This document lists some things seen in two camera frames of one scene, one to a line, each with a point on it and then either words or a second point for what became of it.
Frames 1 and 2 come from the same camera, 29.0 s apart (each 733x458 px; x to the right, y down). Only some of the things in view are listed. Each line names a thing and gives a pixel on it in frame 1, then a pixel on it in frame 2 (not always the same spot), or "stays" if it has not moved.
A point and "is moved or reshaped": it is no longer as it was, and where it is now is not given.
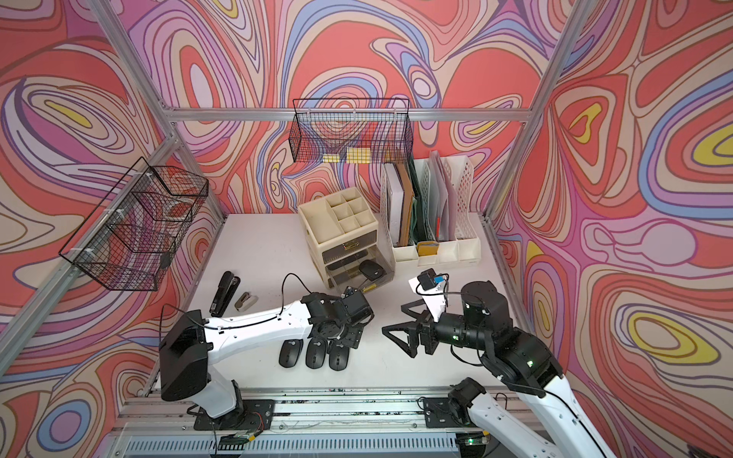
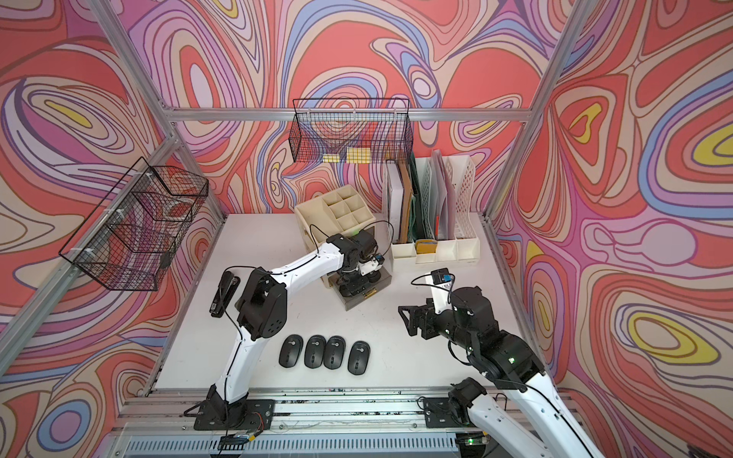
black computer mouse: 315,354 stays
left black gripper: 355,337 to 359,286
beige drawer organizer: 338,228 stays
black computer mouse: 290,352 stays
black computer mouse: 338,358 stays
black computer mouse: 371,270 is moved or reshaped
